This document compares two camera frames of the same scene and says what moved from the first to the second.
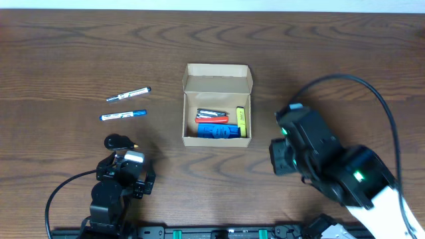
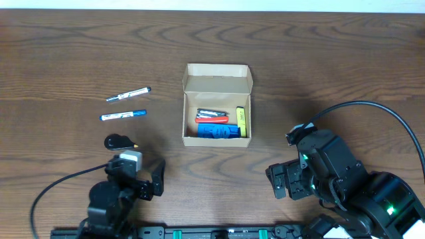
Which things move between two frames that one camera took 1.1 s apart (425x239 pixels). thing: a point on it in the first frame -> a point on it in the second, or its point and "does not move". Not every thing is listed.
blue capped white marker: [109, 116] does not move
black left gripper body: [143, 185] -> [133, 179]
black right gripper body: [281, 157] -> [287, 178]
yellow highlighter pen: [241, 121] does not move
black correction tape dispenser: [117, 142] does not move
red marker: [211, 116] does not move
